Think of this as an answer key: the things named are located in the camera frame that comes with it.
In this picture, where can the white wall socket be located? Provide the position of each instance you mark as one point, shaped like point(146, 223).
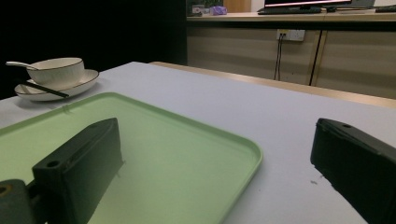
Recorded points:
point(292, 34)

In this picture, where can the purple object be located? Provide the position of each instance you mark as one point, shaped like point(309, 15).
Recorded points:
point(218, 10)

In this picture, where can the green plastic tray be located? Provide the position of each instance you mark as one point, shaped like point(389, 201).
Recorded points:
point(174, 161)

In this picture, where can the white plate with dark rim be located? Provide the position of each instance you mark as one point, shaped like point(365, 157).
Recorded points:
point(79, 84)

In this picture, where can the black keyboard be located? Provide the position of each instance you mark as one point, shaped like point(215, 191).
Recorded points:
point(289, 10)

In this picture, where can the white spoon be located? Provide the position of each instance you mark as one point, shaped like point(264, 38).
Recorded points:
point(19, 64)

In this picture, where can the white bowl with dark rim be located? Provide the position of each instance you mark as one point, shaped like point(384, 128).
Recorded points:
point(57, 72)

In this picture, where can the monitor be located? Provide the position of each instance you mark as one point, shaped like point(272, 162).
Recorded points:
point(306, 3)

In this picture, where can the black chopsticks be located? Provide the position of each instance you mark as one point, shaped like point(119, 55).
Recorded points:
point(46, 89)

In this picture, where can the wooden desk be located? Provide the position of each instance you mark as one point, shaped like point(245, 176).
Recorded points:
point(342, 53)

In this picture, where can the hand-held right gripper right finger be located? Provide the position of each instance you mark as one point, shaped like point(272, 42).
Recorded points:
point(355, 161)

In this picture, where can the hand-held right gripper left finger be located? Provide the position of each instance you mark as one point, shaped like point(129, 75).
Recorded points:
point(81, 161)

